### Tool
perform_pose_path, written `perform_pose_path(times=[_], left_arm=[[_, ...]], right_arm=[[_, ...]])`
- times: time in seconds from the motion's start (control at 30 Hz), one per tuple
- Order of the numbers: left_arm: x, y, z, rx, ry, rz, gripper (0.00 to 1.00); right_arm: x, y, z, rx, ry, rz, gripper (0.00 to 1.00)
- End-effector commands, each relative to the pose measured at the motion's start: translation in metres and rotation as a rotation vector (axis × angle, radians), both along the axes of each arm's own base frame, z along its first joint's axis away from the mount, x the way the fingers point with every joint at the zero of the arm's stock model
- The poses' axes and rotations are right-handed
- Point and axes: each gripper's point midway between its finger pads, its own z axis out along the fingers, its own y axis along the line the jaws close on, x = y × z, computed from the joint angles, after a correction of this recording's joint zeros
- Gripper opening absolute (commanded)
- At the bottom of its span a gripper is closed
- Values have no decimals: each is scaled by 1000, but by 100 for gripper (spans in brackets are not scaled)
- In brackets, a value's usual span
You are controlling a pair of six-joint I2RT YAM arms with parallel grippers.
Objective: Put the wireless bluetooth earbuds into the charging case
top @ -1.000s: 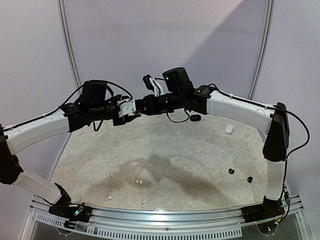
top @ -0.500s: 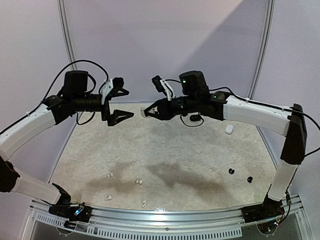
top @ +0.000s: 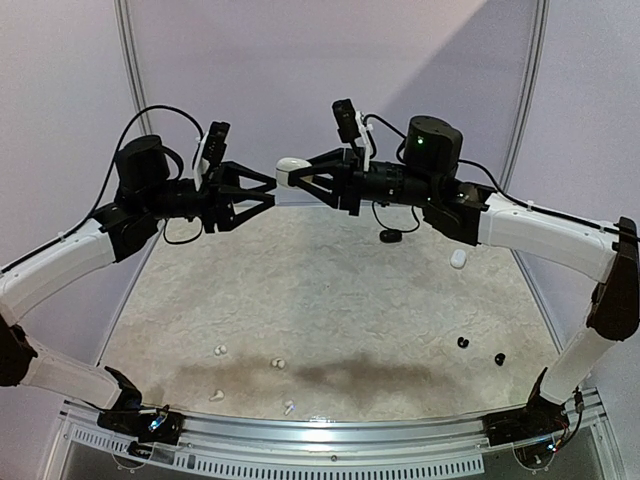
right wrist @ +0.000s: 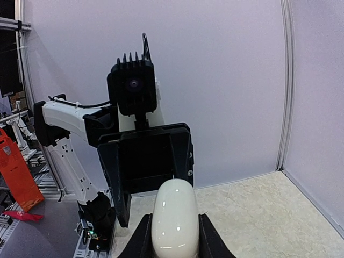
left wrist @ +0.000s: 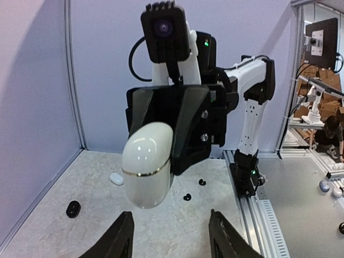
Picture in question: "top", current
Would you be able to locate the black earbud charging case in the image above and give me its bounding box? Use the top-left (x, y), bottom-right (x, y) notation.
top-left (379, 229), bottom-right (404, 244)

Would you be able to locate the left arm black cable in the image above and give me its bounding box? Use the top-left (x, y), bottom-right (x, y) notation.
top-left (59, 103), bottom-right (206, 246)

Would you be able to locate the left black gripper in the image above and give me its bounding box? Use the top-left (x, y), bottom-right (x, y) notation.
top-left (142, 160), bottom-right (277, 232)

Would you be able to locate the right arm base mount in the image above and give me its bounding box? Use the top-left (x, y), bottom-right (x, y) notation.
top-left (481, 397), bottom-right (569, 446)

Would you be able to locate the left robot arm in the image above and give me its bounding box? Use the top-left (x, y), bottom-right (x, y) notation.
top-left (1, 135), bottom-right (276, 434)

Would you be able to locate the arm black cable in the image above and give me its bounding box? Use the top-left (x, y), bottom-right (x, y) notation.
top-left (59, 103), bottom-right (206, 246)
top-left (362, 113), bottom-right (621, 236)

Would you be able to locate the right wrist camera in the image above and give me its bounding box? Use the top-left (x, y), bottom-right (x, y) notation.
top-left (332, 99), bottom-right (377, 172)

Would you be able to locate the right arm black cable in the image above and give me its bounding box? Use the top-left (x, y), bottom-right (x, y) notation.
top-left (362, 113), bottom-right (621, 236)

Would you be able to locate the left aluminium frame post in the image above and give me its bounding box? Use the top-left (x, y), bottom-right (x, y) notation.
top-left (114, 0), bottom-right (147, 112)

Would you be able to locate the right aluminium frame post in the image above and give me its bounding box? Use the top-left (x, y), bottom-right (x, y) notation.
top-left (499, 0), bottom-right (550, 190)

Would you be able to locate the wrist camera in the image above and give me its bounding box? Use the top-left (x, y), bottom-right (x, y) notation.
top-left (332, 99), bottom-right (377, 172)
top-left (192, 121), bottom-right (230, 191)

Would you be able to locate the aluminium frame post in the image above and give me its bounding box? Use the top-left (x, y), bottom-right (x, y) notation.
top-left (499, 0), bottom-right (550, 190)
top-left (114, 0), bottom-right (147, 112)

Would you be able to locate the white oval charging case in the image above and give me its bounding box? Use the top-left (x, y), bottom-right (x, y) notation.
top-left (449, 249), bottom-right (467, 269)

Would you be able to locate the white stem earbud charging case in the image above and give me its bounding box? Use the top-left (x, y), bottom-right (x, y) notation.
top-left (275, 157), bottom-right (311, 189)

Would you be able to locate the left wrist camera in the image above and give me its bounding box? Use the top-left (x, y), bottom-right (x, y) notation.
top-left (192, 121), bottom-right (230, 191)

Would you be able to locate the aluminium front rail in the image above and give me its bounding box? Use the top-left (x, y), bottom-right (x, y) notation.
top-left (45, 389), bottom-right (624, 479)

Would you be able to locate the black clip earbud right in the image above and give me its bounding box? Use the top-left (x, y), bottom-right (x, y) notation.
top-left (494, 353), bottom-right (506, 366)

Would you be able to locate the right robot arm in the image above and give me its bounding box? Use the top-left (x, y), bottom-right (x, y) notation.
top-left (276, 114), bottom-right (639, 436)

